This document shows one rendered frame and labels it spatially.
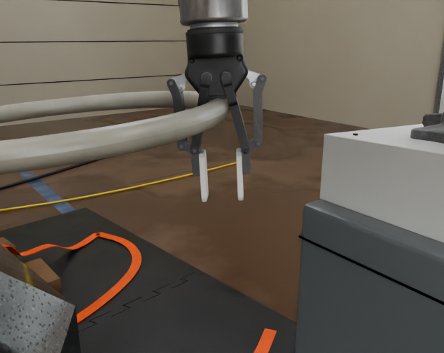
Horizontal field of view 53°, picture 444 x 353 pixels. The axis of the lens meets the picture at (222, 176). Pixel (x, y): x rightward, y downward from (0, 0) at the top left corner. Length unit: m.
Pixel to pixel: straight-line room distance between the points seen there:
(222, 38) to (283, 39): 5.99
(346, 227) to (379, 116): 4.93
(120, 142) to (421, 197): 0.41
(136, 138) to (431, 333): 0.45
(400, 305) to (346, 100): 5.25
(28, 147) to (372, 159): 0.47
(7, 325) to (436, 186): 0.63
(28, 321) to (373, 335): 0.52
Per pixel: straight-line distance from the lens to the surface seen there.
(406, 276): 0.66
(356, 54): 5.76
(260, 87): 0.60
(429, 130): 0.74
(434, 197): 0.65
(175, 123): 0.47
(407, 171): 0.66
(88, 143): 0.43
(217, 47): 0.58
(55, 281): 2.03
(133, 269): 2.18
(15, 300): 0.78
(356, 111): 5.78
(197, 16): 0.58
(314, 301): 0.79
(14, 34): 6.18
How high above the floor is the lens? 1.06
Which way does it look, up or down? 17 degrees down
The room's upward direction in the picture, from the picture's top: straight up
